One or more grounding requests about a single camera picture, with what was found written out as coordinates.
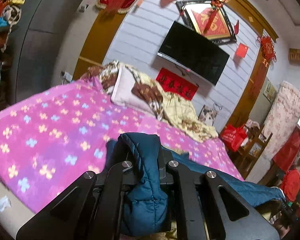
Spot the grey refrigerator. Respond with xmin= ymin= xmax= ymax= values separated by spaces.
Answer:
xmin=7 ymin=0 xmax=83 ymax=105

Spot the framed red fu picture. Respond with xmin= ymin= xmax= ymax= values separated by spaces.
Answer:
xmin=176 ymin=0 xmax=237 ymax=45

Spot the cream floral quilt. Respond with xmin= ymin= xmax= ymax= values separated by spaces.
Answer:
xmin=82 ymin=60 xmax=218 ymax=142

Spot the pink floral bed sheet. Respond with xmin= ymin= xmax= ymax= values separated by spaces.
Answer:
xmin=0 ymin=80 xmax=241 ymax=212

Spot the floral curtain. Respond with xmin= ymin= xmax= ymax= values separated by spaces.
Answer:
xmin=262 ymin=81 xmax=300 ymax=160

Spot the framed wedding photo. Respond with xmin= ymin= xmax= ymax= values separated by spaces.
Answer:
xmin=198 ymin=105 xmax=218 ymax=126

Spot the red shopping bag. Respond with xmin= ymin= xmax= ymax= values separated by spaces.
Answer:
xmin=219 ymin=125 xmax=247 ymax=152

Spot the white pillow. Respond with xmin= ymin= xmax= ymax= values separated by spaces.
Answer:
xmin=111 ymin=66 xmax=154 ymax=116

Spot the black wall television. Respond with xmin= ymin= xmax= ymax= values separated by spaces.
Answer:
xmin=157 ymin=21 xmax=229 ymax=86

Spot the wooden chair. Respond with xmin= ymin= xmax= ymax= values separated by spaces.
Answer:
xmin=235 ymin=124 xmax=273 ymax=179

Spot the blue puffer jacket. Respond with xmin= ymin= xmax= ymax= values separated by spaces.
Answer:
xmin=103 ymin=133 xmax=285 ymax=237

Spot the red chinese knot ornament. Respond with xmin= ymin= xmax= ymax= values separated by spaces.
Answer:
xmin=257 ymin=36 xmax=277 ymax=62

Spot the red calligraphy banner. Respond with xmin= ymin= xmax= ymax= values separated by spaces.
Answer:
xmin=156 ymin=68 xmax=198 ymax=100

